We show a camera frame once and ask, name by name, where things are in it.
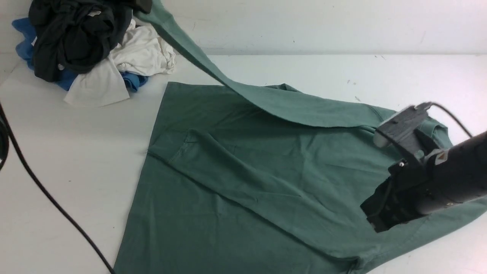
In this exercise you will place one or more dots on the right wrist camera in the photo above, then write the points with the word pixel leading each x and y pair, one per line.
pixel 402 131

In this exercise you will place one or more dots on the blue garment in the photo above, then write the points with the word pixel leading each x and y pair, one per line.
pixel 25 51

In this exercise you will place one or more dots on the white garment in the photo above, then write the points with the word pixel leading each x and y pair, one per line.
pixel 141 52

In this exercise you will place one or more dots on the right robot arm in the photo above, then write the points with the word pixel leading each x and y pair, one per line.
pixel 428 179

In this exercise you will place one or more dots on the black garment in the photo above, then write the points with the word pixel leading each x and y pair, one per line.
pixel 78 34

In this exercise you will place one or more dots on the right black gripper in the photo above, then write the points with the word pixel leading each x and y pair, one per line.
pixel 395 200

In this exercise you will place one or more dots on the green long sleeve shirt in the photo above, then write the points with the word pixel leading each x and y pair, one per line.
pixel 242 179

